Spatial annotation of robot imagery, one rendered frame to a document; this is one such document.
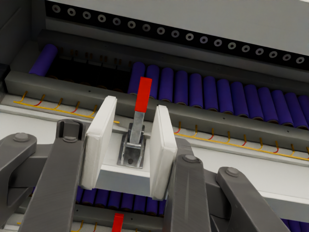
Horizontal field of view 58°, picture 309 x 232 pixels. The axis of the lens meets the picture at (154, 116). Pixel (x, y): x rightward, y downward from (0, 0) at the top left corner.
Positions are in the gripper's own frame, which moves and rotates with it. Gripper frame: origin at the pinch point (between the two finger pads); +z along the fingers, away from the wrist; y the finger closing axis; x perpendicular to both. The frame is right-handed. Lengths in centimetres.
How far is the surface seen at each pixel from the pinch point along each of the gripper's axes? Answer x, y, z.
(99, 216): -21.3, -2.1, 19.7
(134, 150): -6.8, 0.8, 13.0
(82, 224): -22.9, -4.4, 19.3
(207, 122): -2.9, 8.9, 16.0
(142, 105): -1.1, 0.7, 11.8
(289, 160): -5.4, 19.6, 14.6
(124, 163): -7.7, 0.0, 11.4
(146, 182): -9.5, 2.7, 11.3
